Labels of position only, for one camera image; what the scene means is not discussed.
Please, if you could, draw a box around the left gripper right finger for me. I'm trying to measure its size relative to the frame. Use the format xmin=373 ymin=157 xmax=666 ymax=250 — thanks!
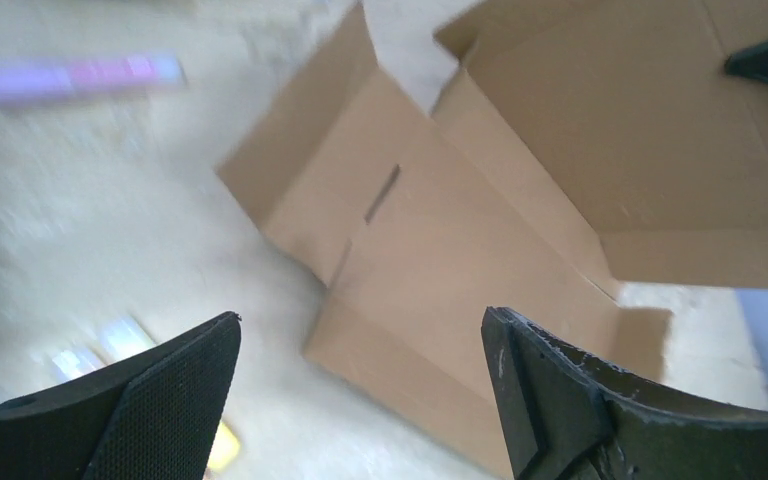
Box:
xmin=481 ymin=307 xmax=768 ymax=479

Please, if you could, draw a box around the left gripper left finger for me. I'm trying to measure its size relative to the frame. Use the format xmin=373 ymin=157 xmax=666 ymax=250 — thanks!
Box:
xmin=0 ymin=312 xmax=241 ymax=479

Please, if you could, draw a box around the brown cardboard box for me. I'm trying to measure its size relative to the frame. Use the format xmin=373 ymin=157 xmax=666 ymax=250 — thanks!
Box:
xmin=219 ymin=1 xmax=768 ymax=479

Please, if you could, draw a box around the yellow marker pen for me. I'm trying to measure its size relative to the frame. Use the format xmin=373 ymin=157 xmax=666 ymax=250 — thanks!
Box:
xmin=95 ymin=316 xmax=243 ymax=475

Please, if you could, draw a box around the orange marker pen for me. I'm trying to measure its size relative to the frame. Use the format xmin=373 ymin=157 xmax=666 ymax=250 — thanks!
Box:
xmin=48 ymin=345 xmax=106 ymax=384

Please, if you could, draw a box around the purple marker pen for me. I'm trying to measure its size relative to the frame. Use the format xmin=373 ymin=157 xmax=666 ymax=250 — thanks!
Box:
xmin=0 ymin=53 xmax=186 ymax=106

